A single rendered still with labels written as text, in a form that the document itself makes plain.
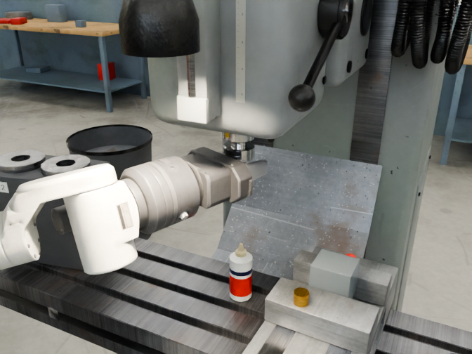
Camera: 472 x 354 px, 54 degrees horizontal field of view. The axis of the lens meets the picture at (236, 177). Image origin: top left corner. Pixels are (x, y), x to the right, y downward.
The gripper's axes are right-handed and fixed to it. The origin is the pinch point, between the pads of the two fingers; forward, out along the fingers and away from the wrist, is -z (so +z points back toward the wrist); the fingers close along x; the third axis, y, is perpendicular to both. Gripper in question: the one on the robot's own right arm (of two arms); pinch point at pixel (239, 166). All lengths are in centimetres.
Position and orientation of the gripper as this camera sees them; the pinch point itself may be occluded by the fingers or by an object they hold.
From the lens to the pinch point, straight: 70.2
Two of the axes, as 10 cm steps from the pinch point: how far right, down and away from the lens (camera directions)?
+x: -6.8, -3.0, 6.7
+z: -7.3, 2.7, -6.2
